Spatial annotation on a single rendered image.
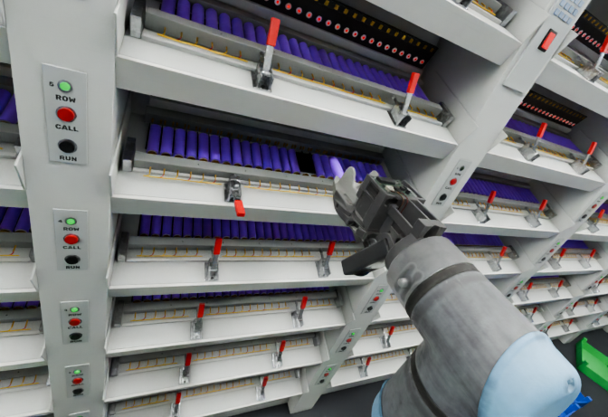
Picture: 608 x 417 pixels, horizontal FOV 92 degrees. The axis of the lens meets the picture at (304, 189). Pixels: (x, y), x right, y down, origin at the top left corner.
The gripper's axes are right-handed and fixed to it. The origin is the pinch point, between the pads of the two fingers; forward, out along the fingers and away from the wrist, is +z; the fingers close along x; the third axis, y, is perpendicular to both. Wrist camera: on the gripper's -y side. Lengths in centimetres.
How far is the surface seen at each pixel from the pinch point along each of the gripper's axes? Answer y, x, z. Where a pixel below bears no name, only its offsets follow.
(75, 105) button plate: 4.4, 39.2, 2.3
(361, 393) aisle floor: -104, -60, 4
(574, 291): -45, -165, 7
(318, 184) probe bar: -4.6, 0.1, 7.5
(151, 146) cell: -3.6, 31.2, 10.7
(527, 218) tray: -7, -78, 8
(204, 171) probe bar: -5.1, 22.7, 7.4
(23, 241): -24, 48, 9
